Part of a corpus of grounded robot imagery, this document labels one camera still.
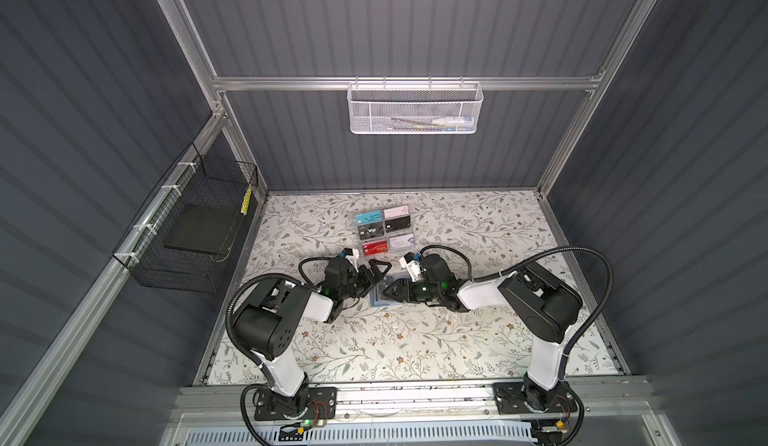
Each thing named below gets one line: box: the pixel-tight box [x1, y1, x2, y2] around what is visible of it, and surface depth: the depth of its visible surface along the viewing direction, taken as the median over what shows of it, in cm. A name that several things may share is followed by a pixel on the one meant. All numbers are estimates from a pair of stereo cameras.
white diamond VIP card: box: [389, 234, 415, 250], surface depth 104 cm
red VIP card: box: [362, 240, 389, 257], surface depth 103 cm
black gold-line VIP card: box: [385, 216, 411, 232], surface depth 104 cm
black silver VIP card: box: [357, 222, 384, 239], surface depth 101 cm
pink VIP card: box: [383, 205, 409, 220], surface depth 104 cm
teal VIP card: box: [355, 210, 383, 226], surface depth 101 cm
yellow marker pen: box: [240, 186, 253, 216], surface depth 84 cm
